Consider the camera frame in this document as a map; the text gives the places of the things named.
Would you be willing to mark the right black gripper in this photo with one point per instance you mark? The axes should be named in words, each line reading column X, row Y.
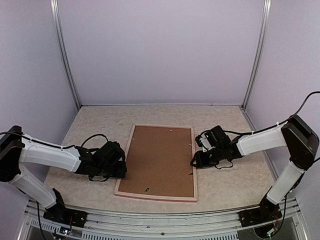
column 200, row 162

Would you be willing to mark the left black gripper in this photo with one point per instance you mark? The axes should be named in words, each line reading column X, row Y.
column 121, row 171

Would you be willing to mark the brown cardboard backing board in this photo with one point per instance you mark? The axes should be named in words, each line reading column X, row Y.
column 158, row 160

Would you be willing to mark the wooden picture frame pink edge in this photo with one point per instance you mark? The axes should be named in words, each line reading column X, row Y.
column 155, row 196

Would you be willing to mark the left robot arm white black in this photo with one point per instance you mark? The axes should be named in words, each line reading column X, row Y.
column 18, row 149

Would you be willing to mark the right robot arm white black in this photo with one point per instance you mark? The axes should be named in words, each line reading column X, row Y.
column 294, row 134

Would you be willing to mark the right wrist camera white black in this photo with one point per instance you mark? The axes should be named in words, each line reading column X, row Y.
column 212, row 138

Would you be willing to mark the front aluminium rail base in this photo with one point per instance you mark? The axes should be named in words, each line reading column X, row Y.
column 117, row 225

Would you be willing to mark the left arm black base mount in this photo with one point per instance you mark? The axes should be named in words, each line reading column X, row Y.
column 66, row 216

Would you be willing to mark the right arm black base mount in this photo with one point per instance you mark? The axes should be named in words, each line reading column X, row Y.
column 259, row 215

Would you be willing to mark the right aluminium corner post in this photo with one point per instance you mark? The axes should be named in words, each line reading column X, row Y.
column 258, row 53

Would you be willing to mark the aluminium corner post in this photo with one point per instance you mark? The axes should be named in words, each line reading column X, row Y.
column 258, row 53
column 54, row 5

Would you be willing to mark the left aluminium corner post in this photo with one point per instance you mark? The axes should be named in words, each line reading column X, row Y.
column 54, row 5

